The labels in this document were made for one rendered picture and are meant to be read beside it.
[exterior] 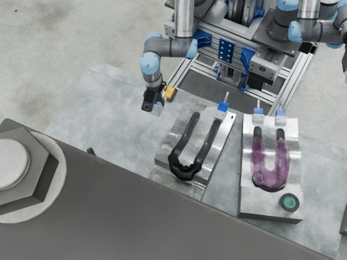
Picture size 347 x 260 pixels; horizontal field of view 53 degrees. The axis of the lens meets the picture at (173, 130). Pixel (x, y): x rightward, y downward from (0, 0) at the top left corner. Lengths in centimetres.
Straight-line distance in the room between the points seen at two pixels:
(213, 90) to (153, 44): 120
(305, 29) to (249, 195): 71
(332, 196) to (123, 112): 109
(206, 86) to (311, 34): 130
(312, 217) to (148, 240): 136
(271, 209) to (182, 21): 85
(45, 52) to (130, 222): 297
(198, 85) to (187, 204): 221
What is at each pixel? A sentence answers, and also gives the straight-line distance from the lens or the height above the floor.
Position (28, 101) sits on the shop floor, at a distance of 308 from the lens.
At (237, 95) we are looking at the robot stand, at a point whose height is 21.
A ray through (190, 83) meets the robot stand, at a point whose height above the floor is 21.
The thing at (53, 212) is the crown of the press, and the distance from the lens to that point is 43.
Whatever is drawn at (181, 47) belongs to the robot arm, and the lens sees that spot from 142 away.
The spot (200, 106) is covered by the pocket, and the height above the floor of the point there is 86.
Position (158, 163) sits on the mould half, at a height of 89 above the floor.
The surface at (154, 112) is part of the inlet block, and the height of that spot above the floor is 94.
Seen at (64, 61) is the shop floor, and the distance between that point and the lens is 319.
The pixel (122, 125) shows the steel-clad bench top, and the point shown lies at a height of 80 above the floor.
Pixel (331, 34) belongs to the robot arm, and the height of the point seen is 136.
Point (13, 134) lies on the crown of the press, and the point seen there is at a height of 204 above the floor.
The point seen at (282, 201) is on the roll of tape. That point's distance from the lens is 153.
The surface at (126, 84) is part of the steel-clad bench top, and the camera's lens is 193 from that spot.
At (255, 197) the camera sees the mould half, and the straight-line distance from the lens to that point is 155.
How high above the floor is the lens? 240
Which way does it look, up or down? 65 degrees down
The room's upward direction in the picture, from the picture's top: 8 degrees counter-clockwise
